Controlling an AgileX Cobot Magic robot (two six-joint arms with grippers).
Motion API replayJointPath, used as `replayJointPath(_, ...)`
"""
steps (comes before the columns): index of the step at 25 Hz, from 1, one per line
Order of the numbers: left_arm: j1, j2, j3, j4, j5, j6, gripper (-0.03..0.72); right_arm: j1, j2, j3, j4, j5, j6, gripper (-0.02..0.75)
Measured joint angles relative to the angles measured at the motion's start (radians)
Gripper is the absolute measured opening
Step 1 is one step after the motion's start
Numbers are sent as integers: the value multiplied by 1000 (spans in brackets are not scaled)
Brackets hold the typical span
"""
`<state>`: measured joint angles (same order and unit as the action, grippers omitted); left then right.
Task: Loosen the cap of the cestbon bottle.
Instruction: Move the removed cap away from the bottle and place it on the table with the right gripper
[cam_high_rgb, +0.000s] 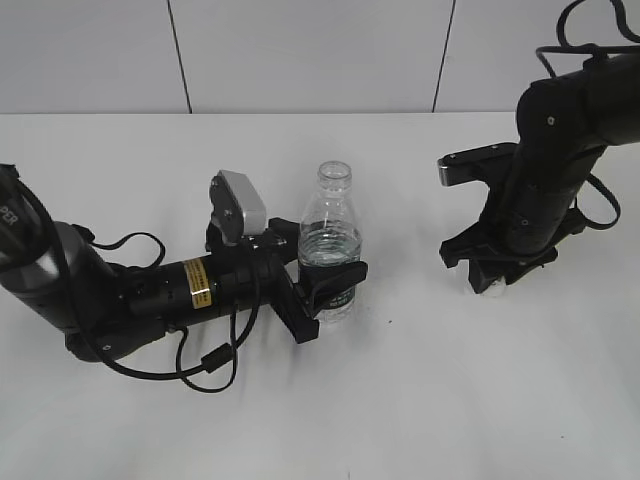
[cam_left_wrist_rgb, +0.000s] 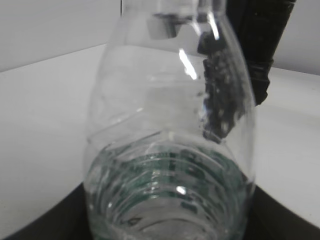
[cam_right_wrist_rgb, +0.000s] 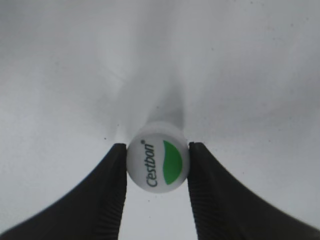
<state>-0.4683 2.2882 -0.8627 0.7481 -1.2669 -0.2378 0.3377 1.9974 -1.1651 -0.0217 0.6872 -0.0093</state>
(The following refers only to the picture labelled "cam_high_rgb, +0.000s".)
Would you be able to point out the white green bottle cap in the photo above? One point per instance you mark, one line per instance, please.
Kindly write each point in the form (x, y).
(496, 289)

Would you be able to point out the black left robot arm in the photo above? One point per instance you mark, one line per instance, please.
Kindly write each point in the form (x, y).
(106, 311)

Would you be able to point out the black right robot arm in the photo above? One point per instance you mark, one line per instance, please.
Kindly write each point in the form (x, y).
(565, 124)

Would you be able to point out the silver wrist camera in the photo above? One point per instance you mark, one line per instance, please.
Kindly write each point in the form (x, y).
(238, 210)
(488, 164)

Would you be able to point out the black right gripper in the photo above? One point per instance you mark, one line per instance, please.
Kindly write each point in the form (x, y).
(525, 237)

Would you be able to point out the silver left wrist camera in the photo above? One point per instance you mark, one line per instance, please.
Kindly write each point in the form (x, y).
(238, 210)

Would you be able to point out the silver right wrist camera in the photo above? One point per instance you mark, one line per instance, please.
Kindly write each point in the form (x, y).
(488, 164)

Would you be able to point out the clear plastic water bottle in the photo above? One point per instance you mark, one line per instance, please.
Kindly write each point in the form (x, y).
(329, 233)

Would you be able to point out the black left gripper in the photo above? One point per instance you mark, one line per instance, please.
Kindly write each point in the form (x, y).
(254, 272)

